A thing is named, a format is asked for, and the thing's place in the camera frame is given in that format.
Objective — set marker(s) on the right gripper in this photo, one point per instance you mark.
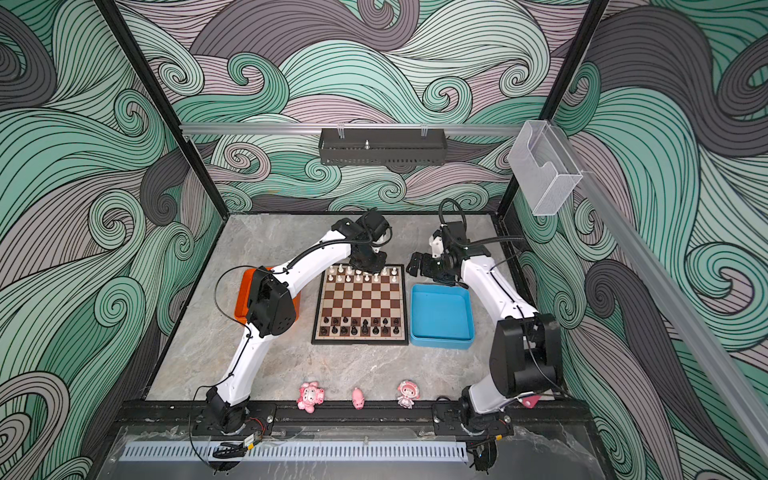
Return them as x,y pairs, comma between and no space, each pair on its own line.
428,267

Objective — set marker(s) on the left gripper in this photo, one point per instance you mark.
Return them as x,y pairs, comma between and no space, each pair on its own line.
382,256

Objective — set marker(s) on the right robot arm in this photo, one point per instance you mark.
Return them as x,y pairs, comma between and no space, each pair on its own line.
525,361

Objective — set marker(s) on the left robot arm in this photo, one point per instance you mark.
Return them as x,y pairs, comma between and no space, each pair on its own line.
227,400

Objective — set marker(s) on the white pieces on board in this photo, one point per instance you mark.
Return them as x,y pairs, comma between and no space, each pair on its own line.
345,273

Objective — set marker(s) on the chess board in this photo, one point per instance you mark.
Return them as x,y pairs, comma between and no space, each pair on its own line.
362,300

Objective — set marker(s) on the black pieces on board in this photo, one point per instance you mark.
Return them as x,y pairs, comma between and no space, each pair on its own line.
348,328

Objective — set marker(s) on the blue tray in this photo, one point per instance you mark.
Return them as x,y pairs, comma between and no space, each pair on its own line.
441,317

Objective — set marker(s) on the pink hooded doll figure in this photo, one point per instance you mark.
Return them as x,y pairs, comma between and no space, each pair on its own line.
408,394

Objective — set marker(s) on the orange tray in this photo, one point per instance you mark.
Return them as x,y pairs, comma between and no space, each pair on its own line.
243,297

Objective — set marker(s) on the small pink pig figure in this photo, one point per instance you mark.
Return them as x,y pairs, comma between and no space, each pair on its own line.
358,399

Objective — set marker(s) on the pink plush figure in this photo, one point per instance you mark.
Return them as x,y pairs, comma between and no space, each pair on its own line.
310,396

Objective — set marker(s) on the white rabbit pink figure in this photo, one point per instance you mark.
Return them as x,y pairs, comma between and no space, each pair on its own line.
529,401

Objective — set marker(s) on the black wall tray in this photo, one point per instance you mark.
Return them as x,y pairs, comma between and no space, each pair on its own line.
382,147

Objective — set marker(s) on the clear plastic wall holder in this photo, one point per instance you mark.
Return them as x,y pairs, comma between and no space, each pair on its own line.
544,163

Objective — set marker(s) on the aluminium rail back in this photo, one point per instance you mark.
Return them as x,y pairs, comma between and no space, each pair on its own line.
276,128

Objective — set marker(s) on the aluminium rail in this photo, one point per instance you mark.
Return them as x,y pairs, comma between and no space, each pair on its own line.
729,381
276,128

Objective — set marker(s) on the white slotted cable duct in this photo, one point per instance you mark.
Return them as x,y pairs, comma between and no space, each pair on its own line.
302,451

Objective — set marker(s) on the aluminium rail right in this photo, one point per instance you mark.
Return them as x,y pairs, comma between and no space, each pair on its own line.
729,381

